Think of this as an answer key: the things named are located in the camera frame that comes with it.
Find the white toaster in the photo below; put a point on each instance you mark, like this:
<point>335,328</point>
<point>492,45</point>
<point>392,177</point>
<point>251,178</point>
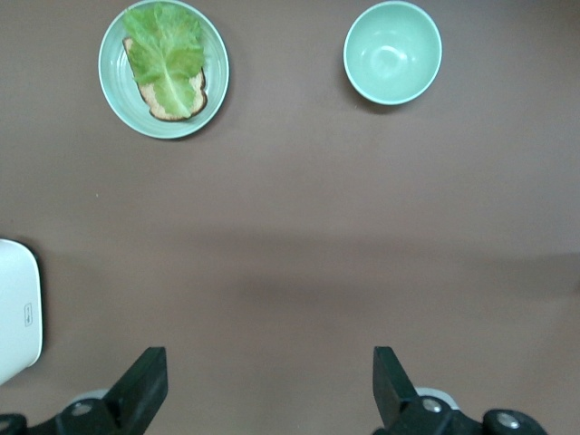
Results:
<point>18,317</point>

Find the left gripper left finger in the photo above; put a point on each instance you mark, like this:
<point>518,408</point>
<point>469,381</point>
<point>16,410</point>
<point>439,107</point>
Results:
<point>136,399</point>

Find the green lettuce leaf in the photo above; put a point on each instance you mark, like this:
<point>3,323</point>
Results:
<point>165,54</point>

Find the toast slice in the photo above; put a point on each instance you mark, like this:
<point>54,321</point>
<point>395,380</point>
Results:
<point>149,103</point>

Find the mint green plate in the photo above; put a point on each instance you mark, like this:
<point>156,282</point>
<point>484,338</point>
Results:
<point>118,90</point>

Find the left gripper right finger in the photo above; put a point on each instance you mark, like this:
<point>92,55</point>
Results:
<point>399,403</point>

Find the mint green bowl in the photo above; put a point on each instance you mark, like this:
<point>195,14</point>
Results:
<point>392,54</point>

